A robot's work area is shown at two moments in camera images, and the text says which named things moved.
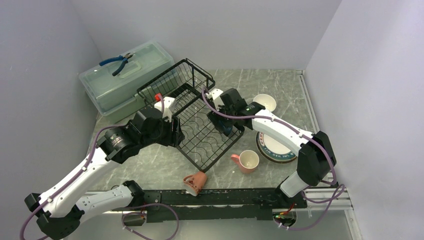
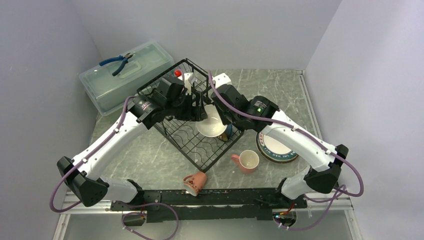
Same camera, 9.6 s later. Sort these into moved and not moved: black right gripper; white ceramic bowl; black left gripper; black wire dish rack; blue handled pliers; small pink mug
Moved: black left gripper; white ceramic bowl
Not moved: black wire dish rack; small pink mug; blue handled pliers; black right gripper
